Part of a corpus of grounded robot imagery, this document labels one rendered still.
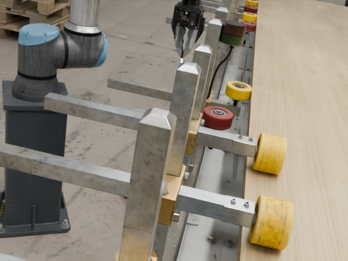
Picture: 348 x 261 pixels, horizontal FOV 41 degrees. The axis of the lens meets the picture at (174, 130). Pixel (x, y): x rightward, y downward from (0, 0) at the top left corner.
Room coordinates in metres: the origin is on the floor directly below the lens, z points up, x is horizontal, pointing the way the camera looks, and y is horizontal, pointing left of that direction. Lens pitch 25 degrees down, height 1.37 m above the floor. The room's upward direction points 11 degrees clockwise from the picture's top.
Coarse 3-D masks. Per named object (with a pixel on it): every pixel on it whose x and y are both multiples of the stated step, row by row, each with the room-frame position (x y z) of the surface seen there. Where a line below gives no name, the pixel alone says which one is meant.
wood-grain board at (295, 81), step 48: (288, 0) 3.49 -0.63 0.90; (288, 48) 2.03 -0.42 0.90; (336, 48) 2.21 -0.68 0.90; (288, 96) 1.40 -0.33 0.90; (336, 96) 1.49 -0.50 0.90; (288, 144) 1.04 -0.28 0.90; (336, 144) 1.10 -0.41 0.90; (288, 192) 0.82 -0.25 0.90; (336, 192) 0.85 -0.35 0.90; (240, 240) 0.64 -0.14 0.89; (336, 240) 0.68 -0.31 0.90
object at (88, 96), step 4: (88, 92) 1.19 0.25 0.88; (84, 96) 1.16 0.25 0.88; (88, 96) 1.19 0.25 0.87; (92, 96) 1.18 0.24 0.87; (96, 96) 1.18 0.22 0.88; (100, 96) 1.18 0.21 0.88; (104, 96) 1.20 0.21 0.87; (88, 100) 1.16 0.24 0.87; (92, 100) 1.16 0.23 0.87; (96, 100) 1.17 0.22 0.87; (100, 100) 1.17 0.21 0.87; (104, 100) 1.18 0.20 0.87; (108, 100) 1.18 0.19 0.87
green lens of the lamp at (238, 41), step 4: (220, 36) 1.19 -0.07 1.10; (224, 36) 1.17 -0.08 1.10; (228, 36) 1.16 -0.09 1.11; (232, 36) 1.16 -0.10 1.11; (220, 40) 1.18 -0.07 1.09; (224, 40) 1.17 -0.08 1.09; (228, 40) 1.16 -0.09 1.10; (232, 40) 1.16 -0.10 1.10; (236, 40) 1.17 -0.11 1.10; (240, 40) 1.17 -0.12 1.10; (228, 44) 1.16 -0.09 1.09; (232, 44) 1.16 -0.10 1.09; (236, 44) 1.17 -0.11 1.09; (240, 44) 1.18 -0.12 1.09
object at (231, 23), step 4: (228, 20) 1.21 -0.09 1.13; (232, 24) 1.17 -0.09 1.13; (236, 24) 1.18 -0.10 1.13; (240, 24) 1.19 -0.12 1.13; (244, 24) 1.20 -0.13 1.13; (236, 36) 1.17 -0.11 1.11; (240, 36) 1.17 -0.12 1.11; (232, 48) 1.19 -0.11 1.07; (216, 52) 1.18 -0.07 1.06; (228, 56) 1.19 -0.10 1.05; (224, 60) 1.19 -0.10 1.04; (220, 64) 1.19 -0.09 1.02; (216, 68) 1.20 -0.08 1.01; (212, 80) 1.20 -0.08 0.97; (212, 84) 1.20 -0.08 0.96; (208, 96) 1.20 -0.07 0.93
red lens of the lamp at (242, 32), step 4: (224, 24) 1.18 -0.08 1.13; (228, 24) 1.17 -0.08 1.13; (224, 28) 1.17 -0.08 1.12; (228, 28) 1.17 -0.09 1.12; (232, 28) 1.16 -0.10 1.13; (236, 28) 1.16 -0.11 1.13; (240, 28) 1.17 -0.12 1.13; (244, 28) 1.18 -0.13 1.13; (224, 32) 1.17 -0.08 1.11; (228, 32) 1.17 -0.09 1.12; (232, 32) 1.16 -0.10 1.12; (236, 32) 1.16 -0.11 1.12; (240, 32) 1.17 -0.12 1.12; (244, 32) 1.18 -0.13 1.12
